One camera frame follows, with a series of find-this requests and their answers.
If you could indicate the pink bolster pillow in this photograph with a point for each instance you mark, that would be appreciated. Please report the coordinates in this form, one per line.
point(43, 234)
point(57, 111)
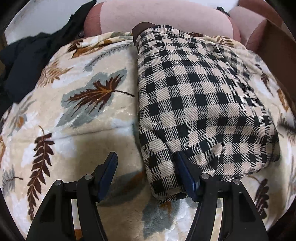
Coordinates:
point(189, 17)

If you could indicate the small black object on pillow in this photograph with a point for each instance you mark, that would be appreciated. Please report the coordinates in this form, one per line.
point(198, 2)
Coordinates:
point(223, 11)

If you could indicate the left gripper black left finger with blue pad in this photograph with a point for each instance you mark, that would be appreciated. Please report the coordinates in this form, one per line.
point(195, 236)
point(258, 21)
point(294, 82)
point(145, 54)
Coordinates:
point(54, 219)

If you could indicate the black garment pile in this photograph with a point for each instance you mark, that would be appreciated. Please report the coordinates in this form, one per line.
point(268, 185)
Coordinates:
point(25, 59)

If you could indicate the brown wooden bed frame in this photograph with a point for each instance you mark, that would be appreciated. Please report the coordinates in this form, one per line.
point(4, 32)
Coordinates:
point(277, 50)

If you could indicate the black beige checkered jacket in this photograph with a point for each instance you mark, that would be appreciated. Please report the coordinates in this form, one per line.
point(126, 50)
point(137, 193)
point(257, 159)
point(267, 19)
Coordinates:
point(195, 97)

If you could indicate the beige leaf pattern blanket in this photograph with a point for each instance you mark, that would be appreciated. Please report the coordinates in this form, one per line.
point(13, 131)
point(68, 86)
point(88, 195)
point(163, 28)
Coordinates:
point(85, 105)

